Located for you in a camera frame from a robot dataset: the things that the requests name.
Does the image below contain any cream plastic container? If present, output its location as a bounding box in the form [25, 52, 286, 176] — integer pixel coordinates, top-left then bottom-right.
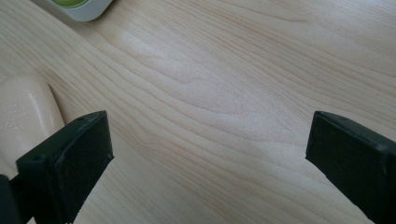
[0, 74, 65, 181]

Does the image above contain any white bowl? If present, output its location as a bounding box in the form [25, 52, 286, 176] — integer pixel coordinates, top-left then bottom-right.
[30, 0, 114, 22]

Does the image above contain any green fruit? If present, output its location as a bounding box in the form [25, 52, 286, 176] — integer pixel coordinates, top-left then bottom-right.
[50, 0, 91, 8]

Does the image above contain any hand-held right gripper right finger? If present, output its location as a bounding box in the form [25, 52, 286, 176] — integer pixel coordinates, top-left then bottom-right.
[304, 110, 396, 224]

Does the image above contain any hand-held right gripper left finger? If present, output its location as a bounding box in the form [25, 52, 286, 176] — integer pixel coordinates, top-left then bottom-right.
[16, 110, 115, 224]

